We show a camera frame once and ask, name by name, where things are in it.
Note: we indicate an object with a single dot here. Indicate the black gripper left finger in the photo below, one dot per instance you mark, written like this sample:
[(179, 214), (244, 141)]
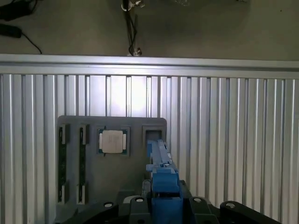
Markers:
[(137, 212)]

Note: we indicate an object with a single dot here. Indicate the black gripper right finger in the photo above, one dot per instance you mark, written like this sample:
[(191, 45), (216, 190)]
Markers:
[(198, 212)]

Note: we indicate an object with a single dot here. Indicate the green RAM stick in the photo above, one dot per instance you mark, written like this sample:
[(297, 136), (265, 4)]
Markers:
[(82, 163), (62, 163)]

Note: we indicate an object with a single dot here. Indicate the silver CPU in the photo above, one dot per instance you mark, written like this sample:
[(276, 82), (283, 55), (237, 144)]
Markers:
[(113, 141)]

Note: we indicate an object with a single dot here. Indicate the grey parts rack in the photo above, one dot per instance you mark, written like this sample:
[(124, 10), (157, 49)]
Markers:
[(135, 121)]

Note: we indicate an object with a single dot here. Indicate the black thin-legged stand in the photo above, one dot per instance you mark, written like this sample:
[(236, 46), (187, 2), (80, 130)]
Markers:
[(130, 28)]

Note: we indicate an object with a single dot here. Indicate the black power adapter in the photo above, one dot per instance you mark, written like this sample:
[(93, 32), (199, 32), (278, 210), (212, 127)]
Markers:
[(10, 30)]

